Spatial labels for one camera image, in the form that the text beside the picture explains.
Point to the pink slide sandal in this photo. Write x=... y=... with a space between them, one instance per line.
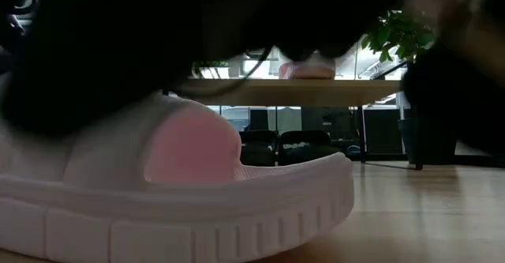
x=177 y=215
x=307 y=72

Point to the black office chairs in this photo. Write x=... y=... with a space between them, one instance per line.
x=304 y=148

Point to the green potted plant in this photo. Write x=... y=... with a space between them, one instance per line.
x=398 y=34

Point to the wooden background table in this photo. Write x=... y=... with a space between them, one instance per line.
x=296 y=93

